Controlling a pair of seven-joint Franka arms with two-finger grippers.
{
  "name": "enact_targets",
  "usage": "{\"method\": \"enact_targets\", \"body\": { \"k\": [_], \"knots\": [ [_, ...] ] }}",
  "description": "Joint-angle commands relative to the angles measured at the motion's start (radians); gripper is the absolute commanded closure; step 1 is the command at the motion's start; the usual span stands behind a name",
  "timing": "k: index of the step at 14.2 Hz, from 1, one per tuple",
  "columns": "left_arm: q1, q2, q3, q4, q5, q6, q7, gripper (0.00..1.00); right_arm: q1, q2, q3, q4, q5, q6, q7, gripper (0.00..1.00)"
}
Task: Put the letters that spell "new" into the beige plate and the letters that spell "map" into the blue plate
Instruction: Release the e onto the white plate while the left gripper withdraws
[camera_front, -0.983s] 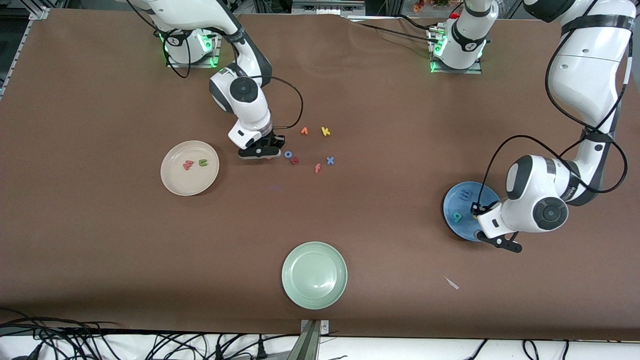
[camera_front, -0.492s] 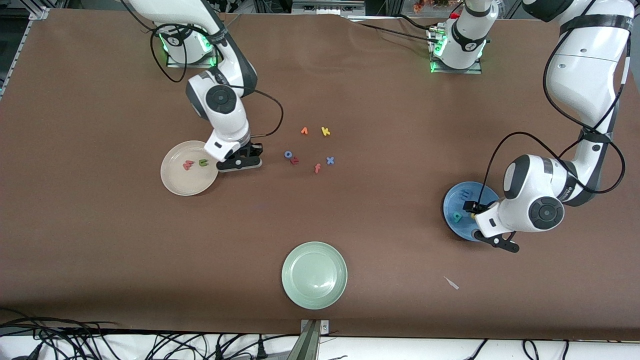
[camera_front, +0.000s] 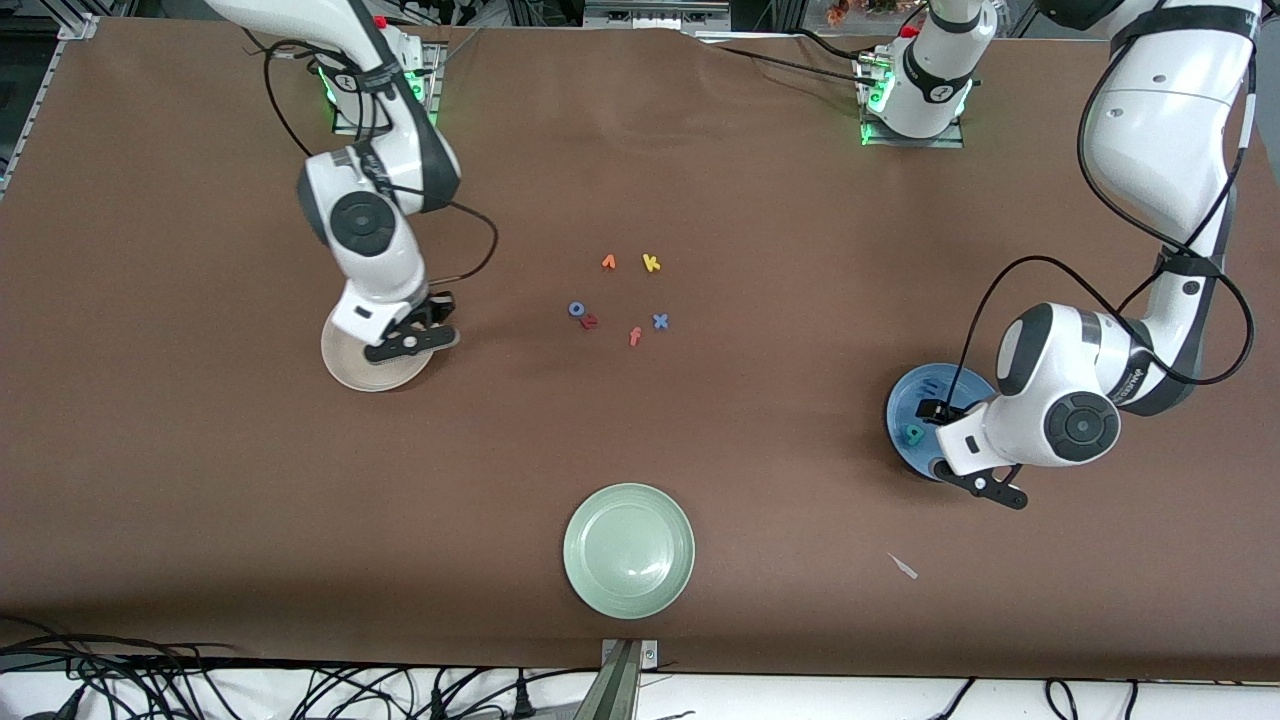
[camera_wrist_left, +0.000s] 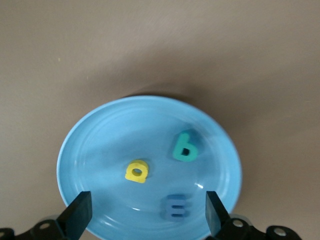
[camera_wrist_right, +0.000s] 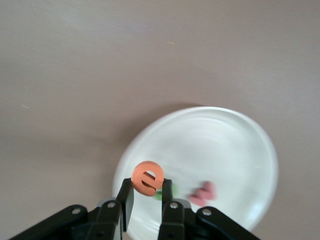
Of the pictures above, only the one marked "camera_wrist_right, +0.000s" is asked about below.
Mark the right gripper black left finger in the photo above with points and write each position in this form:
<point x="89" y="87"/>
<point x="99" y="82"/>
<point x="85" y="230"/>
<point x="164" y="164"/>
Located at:
<point x="100" y="220"/>

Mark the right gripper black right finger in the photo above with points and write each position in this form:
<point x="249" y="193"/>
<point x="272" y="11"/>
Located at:
<point x="180" y="222"/>

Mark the green foam letter u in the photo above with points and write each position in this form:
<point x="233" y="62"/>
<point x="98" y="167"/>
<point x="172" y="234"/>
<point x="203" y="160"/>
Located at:
<point x="175" y="191"/>

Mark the pink foam letter w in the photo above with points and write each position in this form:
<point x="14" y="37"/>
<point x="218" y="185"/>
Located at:
<point x="200" y="197"/>

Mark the orange foam letter e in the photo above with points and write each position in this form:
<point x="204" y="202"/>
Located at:
<point x="140" y="185"/>

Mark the beige brown plate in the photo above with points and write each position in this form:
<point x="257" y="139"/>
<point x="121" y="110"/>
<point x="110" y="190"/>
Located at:
<point x="212" y="150"/>

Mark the brown table cover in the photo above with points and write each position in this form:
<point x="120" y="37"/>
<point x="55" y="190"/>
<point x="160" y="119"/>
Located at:
<point x="100" y="62"/>

